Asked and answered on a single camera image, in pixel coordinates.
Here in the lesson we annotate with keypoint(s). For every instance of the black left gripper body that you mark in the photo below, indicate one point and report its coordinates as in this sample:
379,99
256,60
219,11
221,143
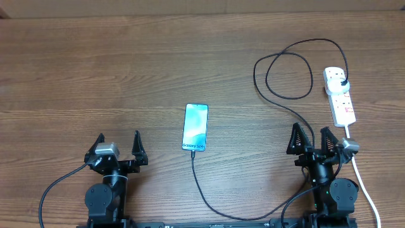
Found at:
130,166

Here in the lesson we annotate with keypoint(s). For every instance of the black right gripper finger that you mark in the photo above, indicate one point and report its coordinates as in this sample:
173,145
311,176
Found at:
299,143
328,141

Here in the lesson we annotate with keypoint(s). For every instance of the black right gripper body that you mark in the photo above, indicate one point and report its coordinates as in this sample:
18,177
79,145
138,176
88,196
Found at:
311,157

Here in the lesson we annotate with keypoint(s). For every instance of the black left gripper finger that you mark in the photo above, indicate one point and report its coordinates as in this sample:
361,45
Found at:
138,150
92,150

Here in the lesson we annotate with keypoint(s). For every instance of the black Samsung smartphone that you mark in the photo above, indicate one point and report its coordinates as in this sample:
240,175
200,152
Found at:
195,127

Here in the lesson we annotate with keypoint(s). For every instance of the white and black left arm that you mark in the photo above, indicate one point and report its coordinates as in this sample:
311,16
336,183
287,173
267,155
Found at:
106,201

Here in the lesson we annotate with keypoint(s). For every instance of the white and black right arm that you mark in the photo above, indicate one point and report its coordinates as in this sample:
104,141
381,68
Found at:
334,197

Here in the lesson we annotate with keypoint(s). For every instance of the white charger adapter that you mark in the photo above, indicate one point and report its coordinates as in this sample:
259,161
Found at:
336,86

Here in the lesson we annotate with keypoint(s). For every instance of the white power strip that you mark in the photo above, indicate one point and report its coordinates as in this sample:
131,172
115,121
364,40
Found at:
340,105

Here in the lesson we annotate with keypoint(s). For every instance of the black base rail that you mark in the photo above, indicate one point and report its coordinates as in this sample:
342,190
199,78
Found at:
272,223

